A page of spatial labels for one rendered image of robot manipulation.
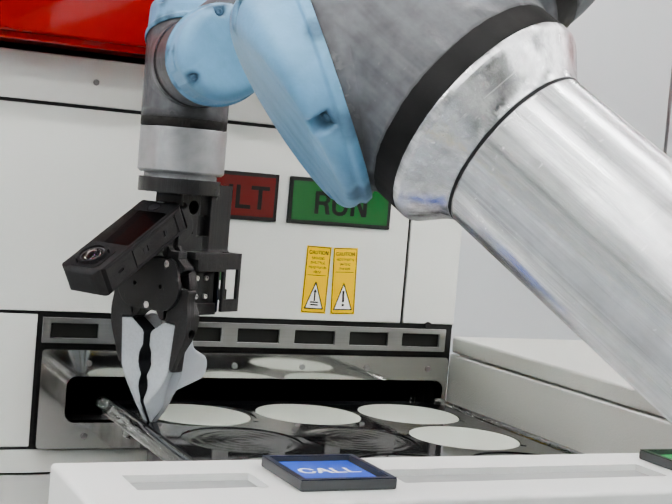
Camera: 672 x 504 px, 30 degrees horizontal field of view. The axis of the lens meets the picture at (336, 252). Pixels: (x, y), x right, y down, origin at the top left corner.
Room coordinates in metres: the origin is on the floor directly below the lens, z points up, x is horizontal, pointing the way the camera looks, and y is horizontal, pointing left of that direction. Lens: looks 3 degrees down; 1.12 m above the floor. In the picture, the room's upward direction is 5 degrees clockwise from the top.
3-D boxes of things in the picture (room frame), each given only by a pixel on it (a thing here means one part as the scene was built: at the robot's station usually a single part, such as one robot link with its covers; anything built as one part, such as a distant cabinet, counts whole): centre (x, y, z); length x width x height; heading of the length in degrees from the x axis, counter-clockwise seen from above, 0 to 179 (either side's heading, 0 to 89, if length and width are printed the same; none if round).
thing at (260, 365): (1.27, 0.07, 0.89); 0.44 x 0.02 x 0.10; 115
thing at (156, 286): (1.10, 0.14, 1.05); 0.09 x 0.08 x 0.12; 145
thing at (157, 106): (1.09, 0.14, 1.21); 0.09 x 0.08 x 0.11; 17
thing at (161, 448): (1.00, 0.13, 0.90); 0.37 x 0.01 x 0.01; 25
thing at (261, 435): (1.08, -0.03, 0.90); 0.34 x 0.34 x 0.01; 25
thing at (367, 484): (0.67, -0.01, 0.96); 0.06 x 0.06 x 0.01; 25
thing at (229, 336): (1.27, 0.07, 0.96); 0.44 x 0.01 x 0.02; 115
